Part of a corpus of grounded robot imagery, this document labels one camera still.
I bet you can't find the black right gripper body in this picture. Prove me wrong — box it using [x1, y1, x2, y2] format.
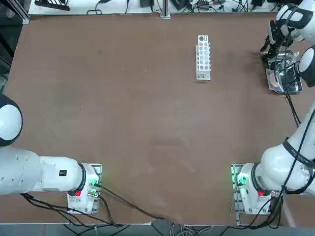
[268, 19, 287, 45]

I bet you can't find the glass alcohol lamp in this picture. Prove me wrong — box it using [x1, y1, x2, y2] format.
[275, 59, 297, 77]

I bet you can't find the glass test tube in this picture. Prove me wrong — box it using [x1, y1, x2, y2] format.
[261, 50, 300, 57]

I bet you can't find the steel tray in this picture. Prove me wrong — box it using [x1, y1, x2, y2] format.
[265, 49, 303, 93]

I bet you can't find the white test tube rack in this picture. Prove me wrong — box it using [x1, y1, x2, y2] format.
[196, 35, 212, 81]

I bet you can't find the large black ridged power supply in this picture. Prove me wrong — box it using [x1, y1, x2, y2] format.
[171, 0, 193, 11]

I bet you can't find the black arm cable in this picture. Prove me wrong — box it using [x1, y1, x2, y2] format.
[277, 7, 311, 128]

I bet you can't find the white cable bundle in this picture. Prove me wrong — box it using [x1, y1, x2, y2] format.
[169, 222, 213, 236]

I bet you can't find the aluminium corner rail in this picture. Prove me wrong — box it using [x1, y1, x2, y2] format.
[4, 0, 31, 25]

